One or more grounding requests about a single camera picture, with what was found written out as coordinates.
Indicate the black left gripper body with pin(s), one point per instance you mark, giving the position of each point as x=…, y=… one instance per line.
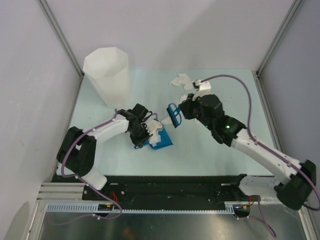
x=140, y=134

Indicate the blue plastic dustpan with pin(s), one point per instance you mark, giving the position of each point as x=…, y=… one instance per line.
x=165, y=140

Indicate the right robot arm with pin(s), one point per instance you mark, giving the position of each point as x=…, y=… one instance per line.
x=296, y=179

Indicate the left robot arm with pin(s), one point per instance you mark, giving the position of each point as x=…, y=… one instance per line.
x=78, y=149

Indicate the left aluminium corner post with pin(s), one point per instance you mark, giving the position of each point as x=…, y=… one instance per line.
x=51, y=19

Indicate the grey slotted cable duct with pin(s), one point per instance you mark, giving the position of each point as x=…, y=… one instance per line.
x=104, y=208

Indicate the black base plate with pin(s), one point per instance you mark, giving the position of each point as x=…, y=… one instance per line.
x=219, y=188

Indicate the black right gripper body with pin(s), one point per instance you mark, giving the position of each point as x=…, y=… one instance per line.
x=193, y=110

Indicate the blue hand brush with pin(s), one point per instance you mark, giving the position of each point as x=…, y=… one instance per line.
x=174, y=113

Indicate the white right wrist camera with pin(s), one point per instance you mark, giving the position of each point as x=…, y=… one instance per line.
x=202, y=88

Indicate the white translucent tall bin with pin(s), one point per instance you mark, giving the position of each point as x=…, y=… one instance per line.
x=107, y=68

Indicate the right aluminium corner post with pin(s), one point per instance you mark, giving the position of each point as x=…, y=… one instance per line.
x=280, y=34

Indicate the aluminium corner post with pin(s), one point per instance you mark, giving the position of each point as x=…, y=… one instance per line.
x=280, y=34
x=51, y=19

